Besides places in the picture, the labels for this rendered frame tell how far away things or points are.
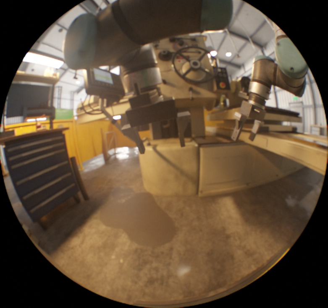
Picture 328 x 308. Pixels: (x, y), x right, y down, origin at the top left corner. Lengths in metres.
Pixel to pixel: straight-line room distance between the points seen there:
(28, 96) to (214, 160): 2.45
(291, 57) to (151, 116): 0.38
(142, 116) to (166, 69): 0.91
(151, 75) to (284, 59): 0.31
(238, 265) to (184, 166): 1.04
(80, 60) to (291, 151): 0.95
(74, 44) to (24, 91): 1.75
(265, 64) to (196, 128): 1.43
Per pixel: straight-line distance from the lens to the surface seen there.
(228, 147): 1.20
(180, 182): 1.22
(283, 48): 0.33
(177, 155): 1.09
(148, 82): 0.25
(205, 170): 1.19
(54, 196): 1.37
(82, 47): 0.15
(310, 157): 0.80
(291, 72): 0.31
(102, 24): 0.15
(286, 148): 0.89
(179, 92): 1.05
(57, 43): 10.66
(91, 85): 0.71
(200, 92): 1.07
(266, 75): 0.46
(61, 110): 4.31
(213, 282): 0.85
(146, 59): 0.26
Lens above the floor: 0.82
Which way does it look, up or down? 10 degrees down
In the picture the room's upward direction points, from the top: 5 degrees counter-clockwise
